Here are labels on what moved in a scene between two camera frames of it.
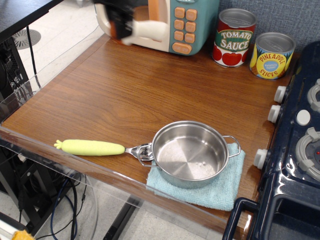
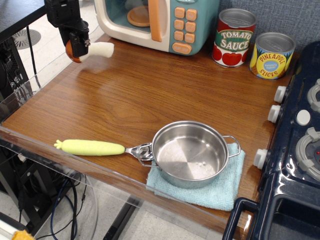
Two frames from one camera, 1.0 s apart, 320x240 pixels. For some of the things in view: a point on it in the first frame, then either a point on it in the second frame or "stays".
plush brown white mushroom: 156,30 → 103,49
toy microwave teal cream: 193,25 stays
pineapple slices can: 272,55 stays
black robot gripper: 120,13 → 65,14
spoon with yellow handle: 143,152 stays
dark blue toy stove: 288,206 stays
